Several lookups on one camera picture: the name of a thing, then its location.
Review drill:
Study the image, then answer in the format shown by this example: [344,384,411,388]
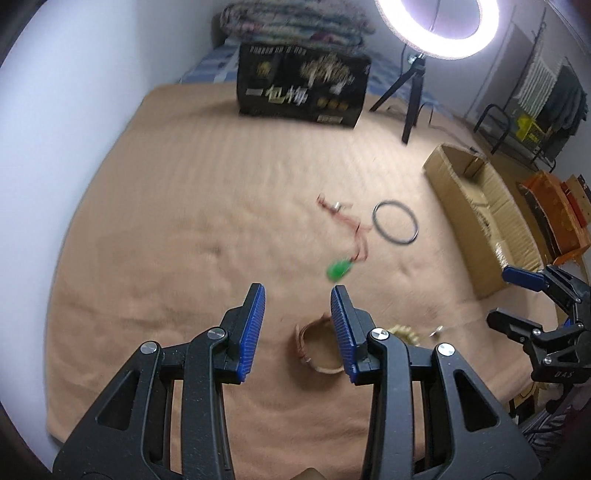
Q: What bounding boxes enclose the orange cardboard box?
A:
[516,171,591,265]

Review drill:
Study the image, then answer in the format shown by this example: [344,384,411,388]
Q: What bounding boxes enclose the black bangle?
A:
[372,199,420,246]

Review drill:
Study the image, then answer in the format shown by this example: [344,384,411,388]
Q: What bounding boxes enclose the dark hanging garments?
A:
[539,65,588,158]

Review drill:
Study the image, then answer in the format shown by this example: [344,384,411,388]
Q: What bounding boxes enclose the striped dark cloth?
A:
[519,397,591,462]

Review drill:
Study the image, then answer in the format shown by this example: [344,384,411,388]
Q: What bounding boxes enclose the white ring light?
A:
[373,0,502,60]

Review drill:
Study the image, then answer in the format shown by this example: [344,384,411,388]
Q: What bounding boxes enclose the black printed box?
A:
[236,42,373,128]

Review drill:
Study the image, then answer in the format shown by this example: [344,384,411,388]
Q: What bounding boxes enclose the open cardboard box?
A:
[423,143,546,299]

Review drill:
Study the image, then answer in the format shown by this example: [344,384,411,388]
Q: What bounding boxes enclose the white hanging garment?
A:
[516,54,563,117]

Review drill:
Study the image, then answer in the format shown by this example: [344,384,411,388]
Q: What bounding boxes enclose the stack of folded blankets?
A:
[216,3,378,49]

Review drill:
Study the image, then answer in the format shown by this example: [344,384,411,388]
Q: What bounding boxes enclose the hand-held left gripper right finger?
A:
[331,285,542,480]

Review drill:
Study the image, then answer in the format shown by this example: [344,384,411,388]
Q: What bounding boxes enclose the brown wooden bracelet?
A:
[290,315,348,375]

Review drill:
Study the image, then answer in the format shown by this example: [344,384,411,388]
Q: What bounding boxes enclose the red cord green pendant necklace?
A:
[316,194,373,284]

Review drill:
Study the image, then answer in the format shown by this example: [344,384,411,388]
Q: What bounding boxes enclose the cream beaded bracelet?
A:
[387,324,420,346]

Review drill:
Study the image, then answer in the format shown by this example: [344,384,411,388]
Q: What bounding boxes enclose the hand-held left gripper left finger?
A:
[52,282,267,480]

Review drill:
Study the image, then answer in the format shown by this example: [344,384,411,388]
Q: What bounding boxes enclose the yellow box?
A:
[514,115,544,142]

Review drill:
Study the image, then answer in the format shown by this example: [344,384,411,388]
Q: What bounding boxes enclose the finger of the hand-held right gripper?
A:
[502,265,591,330]
[486,308,591,385]

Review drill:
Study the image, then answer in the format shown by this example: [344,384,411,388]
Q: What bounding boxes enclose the black tripod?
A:
[369,52,431,145]

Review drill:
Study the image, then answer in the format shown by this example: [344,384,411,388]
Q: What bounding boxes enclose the black metal chair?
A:
[474,103,560,172]

